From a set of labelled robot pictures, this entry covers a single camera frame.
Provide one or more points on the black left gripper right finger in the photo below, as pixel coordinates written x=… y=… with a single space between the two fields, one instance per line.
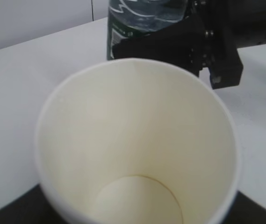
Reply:
x=245 y=211

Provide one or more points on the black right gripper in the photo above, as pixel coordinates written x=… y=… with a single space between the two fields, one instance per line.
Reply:
x=220 y=26

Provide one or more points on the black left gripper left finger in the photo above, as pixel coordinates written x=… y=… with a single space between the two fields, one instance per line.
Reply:
x=31 y=208

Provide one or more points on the clear water bottle green label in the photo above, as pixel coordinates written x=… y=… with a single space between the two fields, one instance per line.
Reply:
x=134 y=18

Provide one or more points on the white paper cup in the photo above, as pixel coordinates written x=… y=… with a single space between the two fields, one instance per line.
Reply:
x=135 y=141

